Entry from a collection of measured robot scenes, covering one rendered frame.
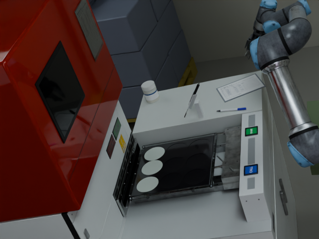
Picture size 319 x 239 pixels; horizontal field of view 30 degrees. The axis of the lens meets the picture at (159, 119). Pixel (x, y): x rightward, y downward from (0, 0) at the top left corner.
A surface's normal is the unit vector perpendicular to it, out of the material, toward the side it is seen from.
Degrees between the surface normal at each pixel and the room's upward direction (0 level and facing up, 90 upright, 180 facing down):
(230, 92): 0
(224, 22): 90
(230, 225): 0
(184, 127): 90
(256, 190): 0
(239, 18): 90
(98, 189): 90
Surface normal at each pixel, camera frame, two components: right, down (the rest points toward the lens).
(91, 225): 0.94, -0.18
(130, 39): -0.30, 0.59
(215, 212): -0.30, -0.80
